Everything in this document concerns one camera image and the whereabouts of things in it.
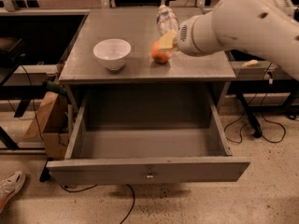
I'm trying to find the white sneaker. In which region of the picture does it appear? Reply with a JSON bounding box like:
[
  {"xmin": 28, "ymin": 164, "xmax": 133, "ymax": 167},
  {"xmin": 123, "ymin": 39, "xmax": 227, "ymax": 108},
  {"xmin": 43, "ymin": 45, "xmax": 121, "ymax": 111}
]
[{"xmin": 0, "ymin": 171, "xmax": 26, "ymax": 214}]

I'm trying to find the orange fruit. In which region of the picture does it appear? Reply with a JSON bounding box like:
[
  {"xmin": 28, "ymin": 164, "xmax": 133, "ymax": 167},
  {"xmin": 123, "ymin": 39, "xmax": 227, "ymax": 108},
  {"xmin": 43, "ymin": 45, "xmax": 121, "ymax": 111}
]
[{"xmin": 150, "ymin": 42, "xmax": 171, "ymax": 63}]

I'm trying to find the cardboard box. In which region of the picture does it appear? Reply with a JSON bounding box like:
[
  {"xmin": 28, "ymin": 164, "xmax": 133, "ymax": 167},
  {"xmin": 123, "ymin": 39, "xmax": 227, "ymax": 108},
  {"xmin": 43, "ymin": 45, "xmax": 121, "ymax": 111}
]
[{"xmin": 23, "ymin": 91, "xmax": 68, "ymax": 160}]

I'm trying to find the white ceramic bowl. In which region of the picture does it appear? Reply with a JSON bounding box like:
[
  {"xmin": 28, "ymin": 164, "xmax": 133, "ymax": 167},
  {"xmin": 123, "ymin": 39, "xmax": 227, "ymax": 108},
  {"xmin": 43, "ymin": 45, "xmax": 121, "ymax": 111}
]
[{"xmin": 93, "ymin": 38, "xmax": 131, "ymax": 70}]

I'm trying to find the yellow foam scrap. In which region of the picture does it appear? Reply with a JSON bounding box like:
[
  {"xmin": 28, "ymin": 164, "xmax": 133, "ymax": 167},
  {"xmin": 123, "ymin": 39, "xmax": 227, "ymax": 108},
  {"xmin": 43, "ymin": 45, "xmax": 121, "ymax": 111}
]
[{"xmin": 242, "ymin": 60, "xmax": 258, "ymax": 67}]

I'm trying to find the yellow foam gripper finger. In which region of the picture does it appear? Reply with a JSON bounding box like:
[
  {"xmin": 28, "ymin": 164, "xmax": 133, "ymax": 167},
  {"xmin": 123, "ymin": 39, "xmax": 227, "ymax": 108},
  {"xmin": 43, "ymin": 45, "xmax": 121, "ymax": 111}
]
[{"xmin": 158, "ymin": 30, "xmax": 177, "ymax": 49}]

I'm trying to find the grey cabinet with drawer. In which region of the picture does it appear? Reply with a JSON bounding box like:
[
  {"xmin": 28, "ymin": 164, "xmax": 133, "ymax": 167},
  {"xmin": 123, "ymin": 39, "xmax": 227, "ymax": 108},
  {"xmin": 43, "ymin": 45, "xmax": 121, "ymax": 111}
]
[{"xmin": 60, "ymin": 7, "xmax": 235, "ymax": 109}]

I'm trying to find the black floor cable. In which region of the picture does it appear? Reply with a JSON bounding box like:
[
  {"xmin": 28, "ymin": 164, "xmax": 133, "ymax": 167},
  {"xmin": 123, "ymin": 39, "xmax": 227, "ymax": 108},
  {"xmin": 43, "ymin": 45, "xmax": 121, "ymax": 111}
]
[{"xmin": 59, "ymin": 184, "xmax": 136, "ymax": 224}]

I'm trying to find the black table leg right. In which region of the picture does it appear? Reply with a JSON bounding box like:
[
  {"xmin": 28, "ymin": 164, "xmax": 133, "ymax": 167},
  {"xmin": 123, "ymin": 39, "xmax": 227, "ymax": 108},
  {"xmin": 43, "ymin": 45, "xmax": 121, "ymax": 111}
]
[{"xmin": 236, "ymin": 92, "xmax": 263, "ymax": 138}]

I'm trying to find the clear plastic water bottle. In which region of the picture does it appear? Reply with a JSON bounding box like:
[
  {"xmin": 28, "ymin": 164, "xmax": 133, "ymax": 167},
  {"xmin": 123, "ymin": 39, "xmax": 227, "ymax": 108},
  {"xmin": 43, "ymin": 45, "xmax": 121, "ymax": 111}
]
[{"xmin": 156, "ymin": 5, "xmax": 179, "ymax": 35}]

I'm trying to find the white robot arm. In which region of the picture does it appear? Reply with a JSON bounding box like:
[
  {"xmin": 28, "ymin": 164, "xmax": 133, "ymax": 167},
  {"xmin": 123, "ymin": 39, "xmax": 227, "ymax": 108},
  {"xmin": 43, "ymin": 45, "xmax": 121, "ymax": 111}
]
[{"xmin": 158, "ymin": 0, "xmax": 299, "ymax": 79}]

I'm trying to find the black cable right floor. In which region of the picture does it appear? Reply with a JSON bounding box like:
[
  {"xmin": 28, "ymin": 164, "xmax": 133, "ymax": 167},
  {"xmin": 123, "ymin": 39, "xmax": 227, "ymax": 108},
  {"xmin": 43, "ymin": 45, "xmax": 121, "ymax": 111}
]
[{"xmin": 223, "ymin": 72, "xmax": 287, "ymax": 145}]

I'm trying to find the open grey top drawer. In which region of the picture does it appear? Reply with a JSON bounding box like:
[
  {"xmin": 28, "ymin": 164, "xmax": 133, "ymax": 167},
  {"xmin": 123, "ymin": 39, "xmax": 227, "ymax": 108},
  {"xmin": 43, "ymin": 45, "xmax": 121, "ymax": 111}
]
[{"xmin": 48, "ymin": 84, "xmax": 250, "ymax": 185}]

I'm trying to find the green handled tool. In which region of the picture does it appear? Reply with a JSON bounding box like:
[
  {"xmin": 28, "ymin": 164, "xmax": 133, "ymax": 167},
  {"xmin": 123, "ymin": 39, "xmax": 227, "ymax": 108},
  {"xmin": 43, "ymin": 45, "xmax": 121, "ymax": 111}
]
[{"xmin": 43, "ymin": 80, "xmax": 67, "ymax": 97}]

